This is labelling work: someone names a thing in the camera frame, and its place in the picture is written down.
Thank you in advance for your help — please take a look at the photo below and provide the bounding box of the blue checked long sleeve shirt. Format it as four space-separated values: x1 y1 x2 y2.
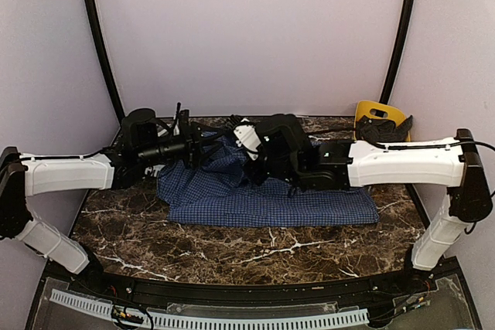
156 137 379 227

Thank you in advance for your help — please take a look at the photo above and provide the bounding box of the yellow plastic basket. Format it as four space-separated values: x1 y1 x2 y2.
353 100 411 141

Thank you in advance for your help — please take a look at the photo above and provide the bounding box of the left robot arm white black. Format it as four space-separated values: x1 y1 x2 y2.
1 108 206 296

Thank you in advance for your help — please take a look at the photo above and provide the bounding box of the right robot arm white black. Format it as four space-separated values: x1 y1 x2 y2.
233 114 493 294

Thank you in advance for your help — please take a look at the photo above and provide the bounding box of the dark grey shirt in basket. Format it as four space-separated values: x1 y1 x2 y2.
355 115 414 143

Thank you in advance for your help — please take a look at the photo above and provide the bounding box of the white slotted cable duct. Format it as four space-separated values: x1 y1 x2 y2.
49 289 369 329

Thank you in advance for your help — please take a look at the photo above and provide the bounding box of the left black corner post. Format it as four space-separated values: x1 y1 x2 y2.
84 0 125 123

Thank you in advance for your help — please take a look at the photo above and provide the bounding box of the black corner post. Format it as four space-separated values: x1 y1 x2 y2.
84 0 125 123
379 0 415 104

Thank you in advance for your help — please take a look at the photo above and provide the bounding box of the black front rail frame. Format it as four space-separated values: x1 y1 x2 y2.
65 267 434 311

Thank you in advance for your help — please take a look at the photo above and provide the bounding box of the right black corner post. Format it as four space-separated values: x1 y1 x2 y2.
379 0 415 104

